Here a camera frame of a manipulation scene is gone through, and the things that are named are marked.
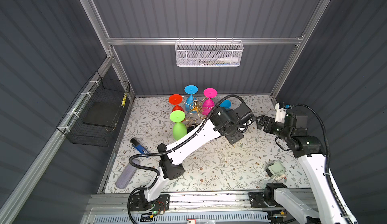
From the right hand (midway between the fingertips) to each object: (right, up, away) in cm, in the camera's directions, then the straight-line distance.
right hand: (266, 121), depth 72 cm
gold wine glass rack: (-34, +5, +3) cm, 34 cm away
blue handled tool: (-68, -18, +17) cm, 72 cm away
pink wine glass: (-27, +8, +15) cm, 32 cm away
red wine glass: (-45, +11, +7) cm, 47 cm away
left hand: (-16, -6, -2) cm, 17 cm away
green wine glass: (-42, -5, +3) cm, 43 cm away
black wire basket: (-83, +4, 0) cm, 83 cm away
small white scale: (+8, -27, +7) cm, 29 cm away
